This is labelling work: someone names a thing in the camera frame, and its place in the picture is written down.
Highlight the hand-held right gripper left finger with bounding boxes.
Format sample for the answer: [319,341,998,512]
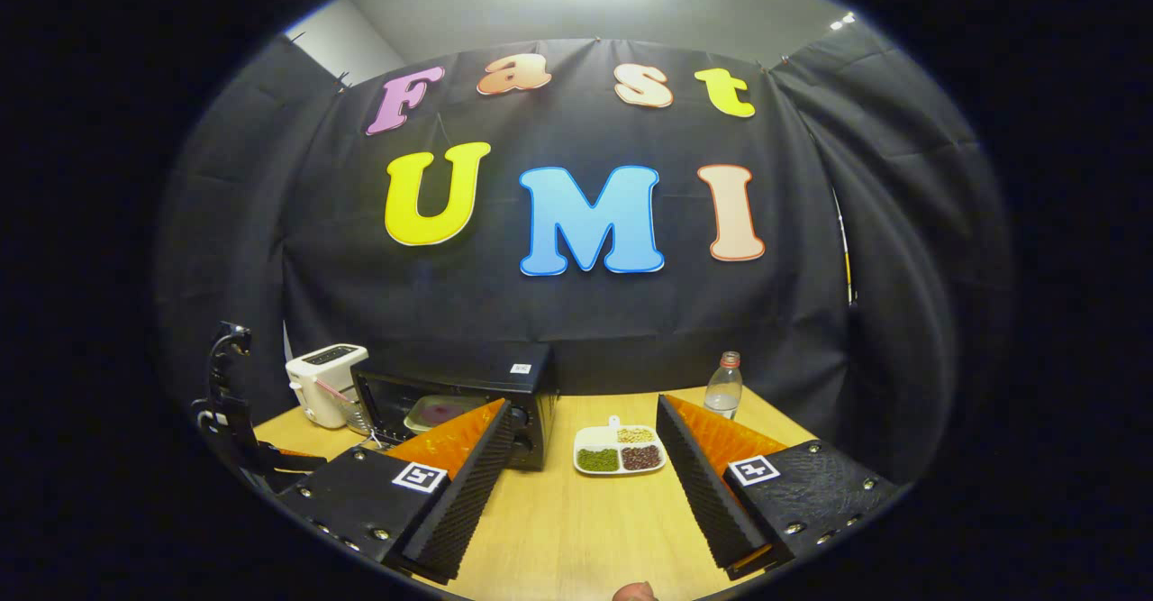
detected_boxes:
[275,398,516,584]

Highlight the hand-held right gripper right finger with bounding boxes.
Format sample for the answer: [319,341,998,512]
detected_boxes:
[656,394,902,581]

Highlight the white cherry-print plate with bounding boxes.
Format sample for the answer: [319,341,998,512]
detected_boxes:
[404,396,487,433]

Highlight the black electric oven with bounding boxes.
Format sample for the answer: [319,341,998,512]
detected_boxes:
[351,341,558,471]

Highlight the white toaster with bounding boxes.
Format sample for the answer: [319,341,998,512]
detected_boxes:
[285,344,370,429]

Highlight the clear bottle with red label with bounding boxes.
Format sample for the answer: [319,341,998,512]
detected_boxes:
[704,351,744,420]

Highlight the white divided dish of beans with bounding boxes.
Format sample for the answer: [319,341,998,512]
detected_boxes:
[573,415,668,476]

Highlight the black backdrop cloth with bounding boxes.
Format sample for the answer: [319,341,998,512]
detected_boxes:
[153,33,1010,494]

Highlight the metal wire basket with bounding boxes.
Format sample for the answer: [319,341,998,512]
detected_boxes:
[340,400,379,440]

